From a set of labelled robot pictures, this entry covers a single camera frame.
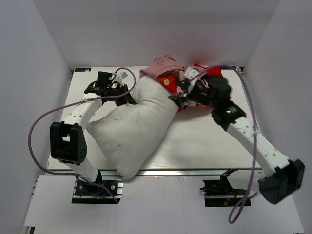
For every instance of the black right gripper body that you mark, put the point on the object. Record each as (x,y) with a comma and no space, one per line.
(200,95)

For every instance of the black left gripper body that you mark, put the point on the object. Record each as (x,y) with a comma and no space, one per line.
(121,100)

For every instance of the red patterned pillowcase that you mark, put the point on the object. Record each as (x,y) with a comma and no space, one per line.
(175,73)

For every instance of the white pillow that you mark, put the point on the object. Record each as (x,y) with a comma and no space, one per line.
(129,134)

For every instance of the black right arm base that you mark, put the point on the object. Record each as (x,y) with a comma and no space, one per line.
(218,194)

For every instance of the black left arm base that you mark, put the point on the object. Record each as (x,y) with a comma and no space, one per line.
(85,193)

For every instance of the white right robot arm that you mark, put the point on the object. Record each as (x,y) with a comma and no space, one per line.
(282,176)

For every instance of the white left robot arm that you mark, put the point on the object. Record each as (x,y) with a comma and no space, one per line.
(67,141)

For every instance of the blue left table label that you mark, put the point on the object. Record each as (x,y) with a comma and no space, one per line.
(87,69)

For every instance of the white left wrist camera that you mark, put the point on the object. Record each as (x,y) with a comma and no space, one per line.
(119,78)

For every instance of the aluminium table edge rail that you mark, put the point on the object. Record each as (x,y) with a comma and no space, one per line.
(196,172)

